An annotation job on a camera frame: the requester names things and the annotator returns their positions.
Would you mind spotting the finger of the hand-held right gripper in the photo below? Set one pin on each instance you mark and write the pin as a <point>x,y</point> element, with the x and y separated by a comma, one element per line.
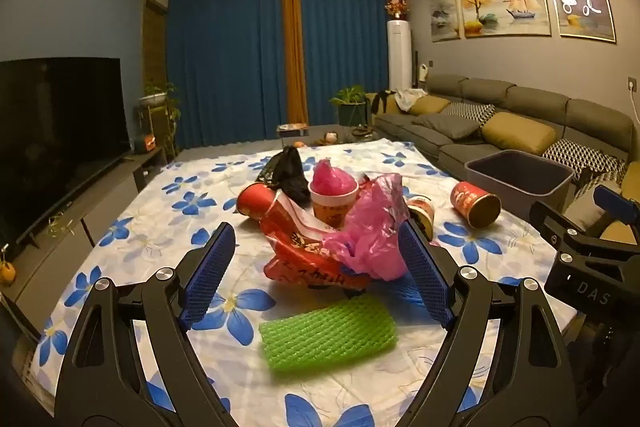
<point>555,227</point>
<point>617,203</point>

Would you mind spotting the potted plant in dark pot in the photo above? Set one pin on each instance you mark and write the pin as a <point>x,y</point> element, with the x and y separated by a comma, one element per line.
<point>350,102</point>

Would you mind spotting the blue floral tablecloth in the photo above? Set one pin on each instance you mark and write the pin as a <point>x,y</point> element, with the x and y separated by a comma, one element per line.
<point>150,217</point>

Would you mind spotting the large pink plastic bag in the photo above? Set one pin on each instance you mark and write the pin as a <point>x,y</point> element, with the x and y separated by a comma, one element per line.
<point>375,232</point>

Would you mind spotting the white bottle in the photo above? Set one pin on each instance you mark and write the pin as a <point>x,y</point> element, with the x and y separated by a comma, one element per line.
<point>424,73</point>

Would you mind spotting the grey television cabinet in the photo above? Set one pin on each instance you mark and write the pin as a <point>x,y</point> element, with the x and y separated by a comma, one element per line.
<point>115,187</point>

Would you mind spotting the small mustard cushion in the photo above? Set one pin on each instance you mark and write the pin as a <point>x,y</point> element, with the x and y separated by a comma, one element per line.
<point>429,106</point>

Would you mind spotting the trailing plant in white bowl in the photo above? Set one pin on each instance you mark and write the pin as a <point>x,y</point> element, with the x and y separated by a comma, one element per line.
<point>157,96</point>

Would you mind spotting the flat printed box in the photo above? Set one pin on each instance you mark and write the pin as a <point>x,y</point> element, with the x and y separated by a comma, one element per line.
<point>291,128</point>

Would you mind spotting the red plastic bag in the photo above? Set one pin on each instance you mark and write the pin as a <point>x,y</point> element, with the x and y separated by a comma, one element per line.
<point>300,252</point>

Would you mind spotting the white standing air conditioner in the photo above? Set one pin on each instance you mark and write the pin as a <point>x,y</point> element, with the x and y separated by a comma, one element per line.
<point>400,57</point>

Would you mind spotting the small red paper cup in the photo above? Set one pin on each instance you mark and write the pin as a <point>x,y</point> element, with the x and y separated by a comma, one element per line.
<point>422,209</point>

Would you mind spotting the red flower decoration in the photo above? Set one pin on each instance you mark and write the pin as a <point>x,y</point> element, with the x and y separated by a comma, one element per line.
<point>397,6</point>

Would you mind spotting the grey cushion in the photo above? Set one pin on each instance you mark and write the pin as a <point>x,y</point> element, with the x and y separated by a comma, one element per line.
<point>447,126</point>

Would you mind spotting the blue curtain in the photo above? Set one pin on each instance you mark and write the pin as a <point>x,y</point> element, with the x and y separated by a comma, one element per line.
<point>225,57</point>
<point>350,47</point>

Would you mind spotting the orange printed paper cup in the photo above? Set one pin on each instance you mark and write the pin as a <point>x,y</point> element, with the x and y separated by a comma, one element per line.
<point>330,209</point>

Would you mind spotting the large mustard cushion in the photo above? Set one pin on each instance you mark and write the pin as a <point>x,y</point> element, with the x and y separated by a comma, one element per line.
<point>520,133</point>

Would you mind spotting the black cloth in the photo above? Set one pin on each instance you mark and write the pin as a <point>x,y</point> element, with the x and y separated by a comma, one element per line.
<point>382,101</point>

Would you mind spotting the orange curtain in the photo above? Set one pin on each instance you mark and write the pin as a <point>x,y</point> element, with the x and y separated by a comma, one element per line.
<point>295,57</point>

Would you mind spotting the grey sofa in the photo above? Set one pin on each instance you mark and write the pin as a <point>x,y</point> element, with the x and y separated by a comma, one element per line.
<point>595,117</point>

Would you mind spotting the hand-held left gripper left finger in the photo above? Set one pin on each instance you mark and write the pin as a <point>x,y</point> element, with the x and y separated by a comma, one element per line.
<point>210,272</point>

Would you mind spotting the large patterned cushion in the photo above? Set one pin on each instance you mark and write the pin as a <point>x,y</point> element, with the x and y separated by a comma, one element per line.
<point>580,154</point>

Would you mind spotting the small framed landscape painting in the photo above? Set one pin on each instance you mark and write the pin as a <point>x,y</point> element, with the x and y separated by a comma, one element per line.
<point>444,12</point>

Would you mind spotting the wooden plant stand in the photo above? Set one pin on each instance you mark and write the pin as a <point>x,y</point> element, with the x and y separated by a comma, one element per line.
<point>150,127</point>

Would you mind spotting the large red paper cup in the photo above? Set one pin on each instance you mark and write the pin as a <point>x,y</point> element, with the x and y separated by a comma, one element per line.
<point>252,202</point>

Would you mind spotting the white cloth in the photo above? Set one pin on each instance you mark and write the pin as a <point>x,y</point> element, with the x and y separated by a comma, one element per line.
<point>411,97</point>

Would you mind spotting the red paper cup gold rim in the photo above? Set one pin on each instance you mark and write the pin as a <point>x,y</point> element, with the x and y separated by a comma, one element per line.
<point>470,202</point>

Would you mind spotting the grey plastic bin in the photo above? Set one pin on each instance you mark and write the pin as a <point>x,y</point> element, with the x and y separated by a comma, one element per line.
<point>520,194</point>

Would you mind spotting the small patterned cushion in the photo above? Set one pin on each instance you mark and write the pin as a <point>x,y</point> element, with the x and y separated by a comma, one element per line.
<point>470,111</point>

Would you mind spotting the black flat television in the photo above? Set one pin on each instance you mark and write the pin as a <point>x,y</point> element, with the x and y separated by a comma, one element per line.
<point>60,132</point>

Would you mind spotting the wooden wall panel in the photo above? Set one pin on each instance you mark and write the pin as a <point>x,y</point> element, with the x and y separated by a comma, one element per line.
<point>154,72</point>

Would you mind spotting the small toy figure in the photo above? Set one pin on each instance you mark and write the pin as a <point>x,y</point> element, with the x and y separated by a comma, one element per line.
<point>330,138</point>

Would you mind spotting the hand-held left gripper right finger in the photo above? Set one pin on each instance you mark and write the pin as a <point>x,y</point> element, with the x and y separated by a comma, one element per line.
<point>425,272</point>

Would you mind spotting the black plastic bag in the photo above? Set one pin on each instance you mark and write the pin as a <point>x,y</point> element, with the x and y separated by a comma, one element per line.
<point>290,172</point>

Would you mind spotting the green foam net sleeve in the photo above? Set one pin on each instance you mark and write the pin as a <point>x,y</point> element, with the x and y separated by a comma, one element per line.
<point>325,332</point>

